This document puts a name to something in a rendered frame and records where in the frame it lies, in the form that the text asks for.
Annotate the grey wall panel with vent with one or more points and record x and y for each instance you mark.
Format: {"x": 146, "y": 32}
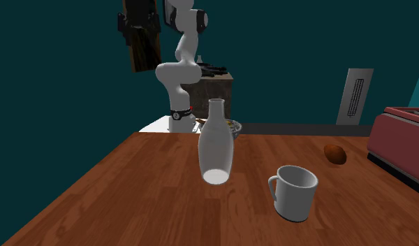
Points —
{"x": 356, "y": 95}

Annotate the white mug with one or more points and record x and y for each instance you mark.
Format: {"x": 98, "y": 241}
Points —
{"x": 294, "y": 201}

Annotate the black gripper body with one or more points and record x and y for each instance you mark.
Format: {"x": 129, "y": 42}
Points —
{"x": 138, "y": 25}

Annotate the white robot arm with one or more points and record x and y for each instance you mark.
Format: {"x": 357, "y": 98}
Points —
{"x": 177, "y": 73}

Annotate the dark brown wooden wall panel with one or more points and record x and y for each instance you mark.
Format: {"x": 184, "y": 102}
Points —
{"x": 144, "y": 58}

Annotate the brown oval fruit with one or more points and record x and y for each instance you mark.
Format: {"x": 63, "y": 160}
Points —
{"x": 335, "y": 154}

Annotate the red toaster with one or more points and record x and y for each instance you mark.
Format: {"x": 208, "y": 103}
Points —
{"x": 396, "y": 143}

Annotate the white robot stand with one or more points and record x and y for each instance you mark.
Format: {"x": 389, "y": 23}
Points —
{"x": 155, "y": 126}

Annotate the grey bowl with yellow contents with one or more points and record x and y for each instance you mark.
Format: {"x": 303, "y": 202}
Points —
{"x": 236, "y": 128}

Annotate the clear glass bottle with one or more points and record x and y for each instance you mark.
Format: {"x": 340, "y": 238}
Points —
{"x": 216, "y": 146}

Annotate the brown cabinet with black stove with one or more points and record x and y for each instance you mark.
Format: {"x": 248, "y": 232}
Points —
{"x": 213, "y": 92}

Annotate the brown wooden stick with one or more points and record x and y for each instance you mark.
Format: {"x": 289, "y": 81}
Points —
{"x": 200, "y": 121}

